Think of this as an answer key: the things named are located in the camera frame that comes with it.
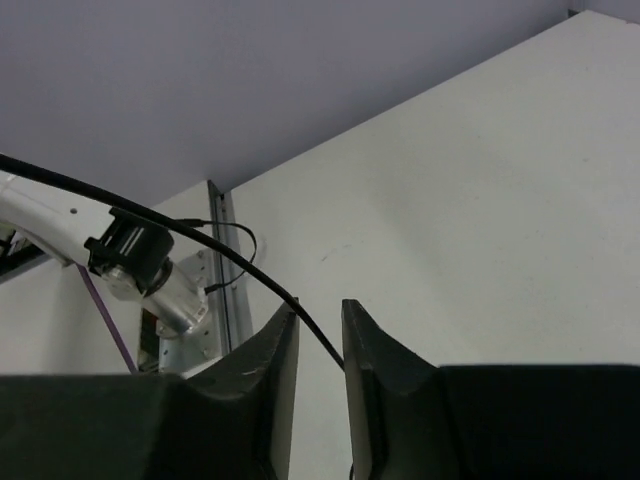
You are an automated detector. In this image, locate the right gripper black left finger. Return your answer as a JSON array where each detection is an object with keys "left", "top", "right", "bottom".
[{"left": 1, "top": 306, "right": 299, "bottom": 479}]

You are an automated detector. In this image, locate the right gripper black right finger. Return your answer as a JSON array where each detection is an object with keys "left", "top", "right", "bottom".
[{"left": 342, "top": 300, "right": 639, "bottom": 479}]

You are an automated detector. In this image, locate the black headphone audio cable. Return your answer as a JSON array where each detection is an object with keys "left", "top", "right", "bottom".
[{"left": 0, "top": 152, "right": 357, "bottom": 480}]

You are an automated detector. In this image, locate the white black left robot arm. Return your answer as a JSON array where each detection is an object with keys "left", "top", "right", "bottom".
[{"left": 1, "top": 172, "right": 174, "bottom": 299}]

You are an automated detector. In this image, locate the silver aluminium rail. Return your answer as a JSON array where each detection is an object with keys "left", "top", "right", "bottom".
[{"left": 207, "top": 180, "right": 254, "bottom": 355}]

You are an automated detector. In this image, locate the black left base wire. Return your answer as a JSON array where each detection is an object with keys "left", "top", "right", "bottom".
[{"left": 174, "top": 216, "right": 258, "bottom": 294}]

